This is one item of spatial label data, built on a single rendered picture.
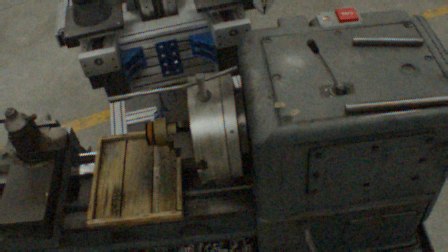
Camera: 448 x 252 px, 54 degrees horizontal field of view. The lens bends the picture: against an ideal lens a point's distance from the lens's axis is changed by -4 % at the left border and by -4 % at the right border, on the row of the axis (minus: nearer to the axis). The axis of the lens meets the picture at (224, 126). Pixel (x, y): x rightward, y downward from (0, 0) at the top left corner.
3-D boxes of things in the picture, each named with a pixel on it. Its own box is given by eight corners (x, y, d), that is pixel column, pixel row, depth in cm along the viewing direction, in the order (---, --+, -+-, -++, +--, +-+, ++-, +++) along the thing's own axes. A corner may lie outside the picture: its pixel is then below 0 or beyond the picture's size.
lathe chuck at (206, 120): (224, 110, 158) (215, 49, 132) (234, 194, 141) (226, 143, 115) (198, 113, 158) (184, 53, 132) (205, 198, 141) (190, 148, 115)
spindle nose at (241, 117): (244, 112, 151) (241, 72, 133) (252, 169, 140) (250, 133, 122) (235, 113, 151) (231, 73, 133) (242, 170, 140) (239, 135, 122)
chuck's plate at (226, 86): (234, 109, 158) (227, 48, 132) (245, 193, 141) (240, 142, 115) (224, 110, 158) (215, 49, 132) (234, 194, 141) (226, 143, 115)
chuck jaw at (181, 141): (204, 127, 133) (206, 157, 124) (206, 140, 136) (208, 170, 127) (166, 132, 133) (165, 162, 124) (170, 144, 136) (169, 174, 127)
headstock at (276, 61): (399, 91, 168) (419, 3, 140) (448, 197, 136) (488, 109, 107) (242, 110, 169) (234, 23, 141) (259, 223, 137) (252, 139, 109)
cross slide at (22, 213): (68, 126, 165) (64, 117, 161) (48, 228, 136) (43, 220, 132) (26, 131, 165) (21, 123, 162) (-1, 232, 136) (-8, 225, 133)
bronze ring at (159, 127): (175, 108, 136) (144, 112, 137) (175, 131, 130) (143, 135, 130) (180, 129, 143) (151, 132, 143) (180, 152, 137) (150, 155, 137)
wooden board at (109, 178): (182, 133, 165) (180, 126, 162) (184, 220, 140) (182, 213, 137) (101, 143, 165) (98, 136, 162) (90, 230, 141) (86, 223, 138)
